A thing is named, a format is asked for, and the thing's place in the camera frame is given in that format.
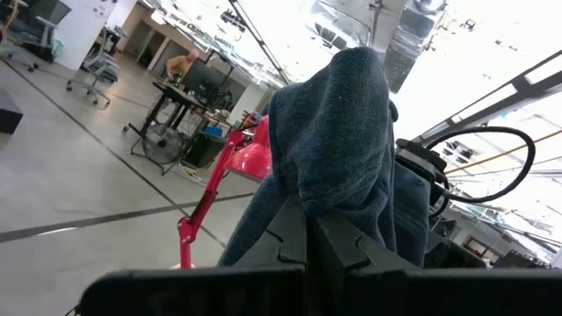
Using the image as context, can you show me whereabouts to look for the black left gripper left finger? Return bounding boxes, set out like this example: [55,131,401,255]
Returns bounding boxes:
[78,195,307,316]

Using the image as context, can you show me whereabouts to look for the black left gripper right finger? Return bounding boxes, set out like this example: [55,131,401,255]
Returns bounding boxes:
[313,214,562,316]

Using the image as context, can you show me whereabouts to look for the navy denim baseball cap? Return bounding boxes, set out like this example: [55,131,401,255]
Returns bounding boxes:
[218,46,432,269]

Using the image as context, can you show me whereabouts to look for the red desk lamp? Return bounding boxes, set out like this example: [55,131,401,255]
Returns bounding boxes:
[177,114,274,269]

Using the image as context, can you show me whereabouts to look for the black floor fan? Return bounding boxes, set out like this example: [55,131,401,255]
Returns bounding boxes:
[140,122,188,167]

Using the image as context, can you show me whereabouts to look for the black office desk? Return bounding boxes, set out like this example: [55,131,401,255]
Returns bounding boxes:
[122,81,234,175]

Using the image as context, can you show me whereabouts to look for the black computer monitor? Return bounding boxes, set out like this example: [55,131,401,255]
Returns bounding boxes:
[180,59,225,100]

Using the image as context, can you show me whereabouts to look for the person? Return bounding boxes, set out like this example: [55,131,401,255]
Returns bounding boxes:
[164,47,201,87]

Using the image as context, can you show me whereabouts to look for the grey office chair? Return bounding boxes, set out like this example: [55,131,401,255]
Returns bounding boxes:
[0,0,72,74]
[65,25,120,109]

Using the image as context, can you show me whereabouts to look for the black floor platform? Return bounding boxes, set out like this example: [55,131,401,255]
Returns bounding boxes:
[0,90,24,135]

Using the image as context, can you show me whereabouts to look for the black camera cable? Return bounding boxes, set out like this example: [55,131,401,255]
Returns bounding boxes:
[425,126,537,220]

